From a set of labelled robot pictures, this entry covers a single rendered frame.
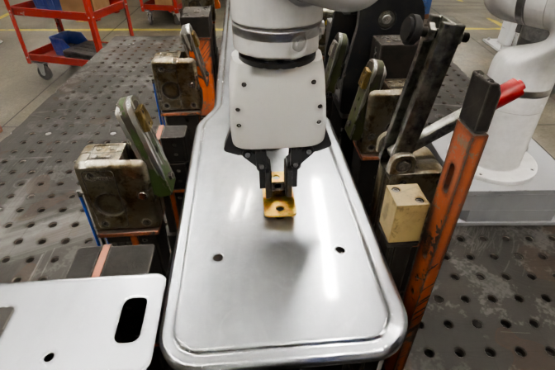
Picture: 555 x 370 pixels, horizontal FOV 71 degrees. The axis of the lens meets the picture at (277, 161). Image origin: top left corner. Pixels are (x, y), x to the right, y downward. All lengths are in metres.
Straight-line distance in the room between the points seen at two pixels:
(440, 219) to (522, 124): 0.54
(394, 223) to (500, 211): 0.59
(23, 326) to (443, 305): 0.65
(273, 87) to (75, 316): 0.28
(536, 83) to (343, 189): 0.50
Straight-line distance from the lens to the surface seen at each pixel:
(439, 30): 0.41
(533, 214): 1.03
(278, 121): 0.39
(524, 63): 0.87
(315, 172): 0.53
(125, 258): 0.48
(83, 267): 0.48
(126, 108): 0.48
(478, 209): 0.95
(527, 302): 0.88
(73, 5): 3.40
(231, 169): 0.54
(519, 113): 0.91
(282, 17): 0.34
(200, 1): 1.43
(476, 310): 0.82
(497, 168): 0.97
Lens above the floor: 1.32
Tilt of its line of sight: 35 degrees down
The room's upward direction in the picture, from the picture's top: straight up
